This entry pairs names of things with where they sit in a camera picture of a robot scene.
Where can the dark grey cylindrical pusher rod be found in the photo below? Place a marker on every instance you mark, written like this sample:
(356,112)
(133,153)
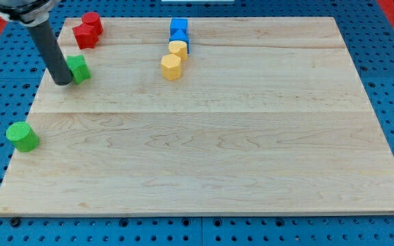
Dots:
(52,55)

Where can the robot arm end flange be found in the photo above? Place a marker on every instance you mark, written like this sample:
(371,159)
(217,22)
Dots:
(28,12)

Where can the red star block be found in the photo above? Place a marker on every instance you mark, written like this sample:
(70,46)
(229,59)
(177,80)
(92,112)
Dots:
(86,36)

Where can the yellow hexagon block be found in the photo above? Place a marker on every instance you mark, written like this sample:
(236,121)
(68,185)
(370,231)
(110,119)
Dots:
(171,67)

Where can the light wooden board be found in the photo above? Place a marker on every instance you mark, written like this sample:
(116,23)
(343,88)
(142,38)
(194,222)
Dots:
(269,118)

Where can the yellow cylinder block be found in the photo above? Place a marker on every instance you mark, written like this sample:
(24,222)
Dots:
(179,48)

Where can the blue triangle block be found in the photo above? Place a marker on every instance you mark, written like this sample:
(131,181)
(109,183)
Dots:
(179,35)

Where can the blue cube block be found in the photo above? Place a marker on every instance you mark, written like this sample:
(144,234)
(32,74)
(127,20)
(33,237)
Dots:
(178,24)

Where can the red cylinder block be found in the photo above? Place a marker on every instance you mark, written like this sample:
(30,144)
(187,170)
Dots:
(93,19)

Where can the green cylinder block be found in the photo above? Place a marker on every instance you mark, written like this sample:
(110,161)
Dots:
(22,136)

